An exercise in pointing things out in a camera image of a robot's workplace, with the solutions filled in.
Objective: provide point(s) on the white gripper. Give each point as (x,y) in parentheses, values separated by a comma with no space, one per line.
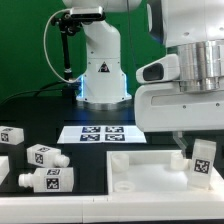
(163,108)

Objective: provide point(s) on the white square table top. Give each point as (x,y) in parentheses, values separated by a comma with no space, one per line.
(150,172)

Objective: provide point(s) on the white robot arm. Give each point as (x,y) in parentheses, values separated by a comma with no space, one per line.
(182,91)

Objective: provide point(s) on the white fiducial marker sheet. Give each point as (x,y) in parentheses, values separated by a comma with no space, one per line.
(101,134)

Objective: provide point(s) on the white U-shaped obstacle fence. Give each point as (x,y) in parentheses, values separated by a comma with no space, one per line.
(110,208)

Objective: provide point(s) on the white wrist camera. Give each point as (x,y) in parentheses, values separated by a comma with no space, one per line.
(163,70)

